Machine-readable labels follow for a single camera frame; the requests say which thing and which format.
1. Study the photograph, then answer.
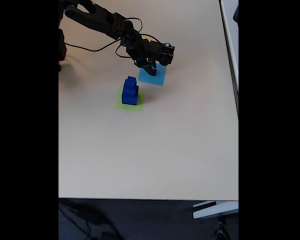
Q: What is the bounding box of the white neighbouring table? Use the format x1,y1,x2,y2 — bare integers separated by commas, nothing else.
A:
219,0,239,116

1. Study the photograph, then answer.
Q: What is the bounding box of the thin arm motor wire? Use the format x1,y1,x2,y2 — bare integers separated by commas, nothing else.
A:
126,17,143,34

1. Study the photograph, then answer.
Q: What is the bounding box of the black camera cable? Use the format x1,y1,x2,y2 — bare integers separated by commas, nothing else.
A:
63,33,163,59

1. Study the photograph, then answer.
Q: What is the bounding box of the large blue cube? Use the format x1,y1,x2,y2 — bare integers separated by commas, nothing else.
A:
121,86,139,106

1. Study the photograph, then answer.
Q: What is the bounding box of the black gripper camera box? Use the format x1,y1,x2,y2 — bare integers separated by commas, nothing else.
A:
149,41,176,66

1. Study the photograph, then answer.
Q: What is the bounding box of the green paper square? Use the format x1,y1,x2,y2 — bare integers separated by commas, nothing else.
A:
115,86,146,113

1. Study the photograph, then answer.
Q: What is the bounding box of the light blue paper square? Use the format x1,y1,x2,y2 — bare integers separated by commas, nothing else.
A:
137,62,168,87

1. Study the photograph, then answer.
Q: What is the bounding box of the white table foot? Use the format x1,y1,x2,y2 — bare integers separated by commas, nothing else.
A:
192,200,239,220

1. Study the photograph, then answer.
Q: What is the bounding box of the medium blue cube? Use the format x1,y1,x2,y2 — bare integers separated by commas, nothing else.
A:
123,79,139,97

